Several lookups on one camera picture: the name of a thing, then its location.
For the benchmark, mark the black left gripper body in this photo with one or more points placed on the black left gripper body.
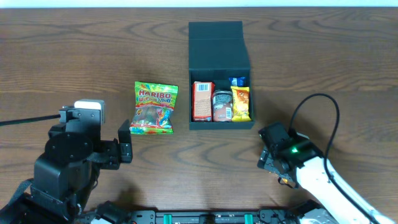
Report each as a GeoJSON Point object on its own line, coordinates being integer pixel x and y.
{"type": "Point", "coordinates": [112, 152]}

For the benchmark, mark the orange snack carton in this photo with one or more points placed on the orange snack carton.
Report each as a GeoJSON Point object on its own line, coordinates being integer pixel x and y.
{"type": "Point", "coordinates": [201, 101]}

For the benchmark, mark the blue cookie packet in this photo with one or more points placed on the blue cookie packet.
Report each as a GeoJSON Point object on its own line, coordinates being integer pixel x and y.
{"type": "Point", "coordinates": [237, 81]}

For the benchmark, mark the brown Pringles can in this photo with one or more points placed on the brown Pringles can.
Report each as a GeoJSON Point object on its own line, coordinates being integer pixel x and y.
{"type": "Point", "coordinates": [222, 106]}

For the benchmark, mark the Haribo gummy worms bag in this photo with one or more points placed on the Haribo gummy worms bag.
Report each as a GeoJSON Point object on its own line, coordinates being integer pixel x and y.
{"type": "Point", "coordinates": [155, 104]}

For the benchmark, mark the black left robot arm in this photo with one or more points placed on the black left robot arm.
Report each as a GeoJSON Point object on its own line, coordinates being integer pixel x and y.
{"type": "Point", "coordinates": [65, 174]}

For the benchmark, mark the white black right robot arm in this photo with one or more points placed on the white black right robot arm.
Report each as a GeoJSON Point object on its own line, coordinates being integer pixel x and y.
{"type": "Point", "coordinates": [338, 198]}

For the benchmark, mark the black gift box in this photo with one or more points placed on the black gift box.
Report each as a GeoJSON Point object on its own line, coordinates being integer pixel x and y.
{"type": "Point", "coordinates": [216, 53]}

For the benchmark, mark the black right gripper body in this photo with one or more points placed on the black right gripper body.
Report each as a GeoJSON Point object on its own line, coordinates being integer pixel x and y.
{"type": "Point", "coordinates": [270, 158]}

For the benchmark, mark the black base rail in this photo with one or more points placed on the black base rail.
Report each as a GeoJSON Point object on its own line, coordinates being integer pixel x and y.
{"type": "Point", "coordinates": [317, 215]}

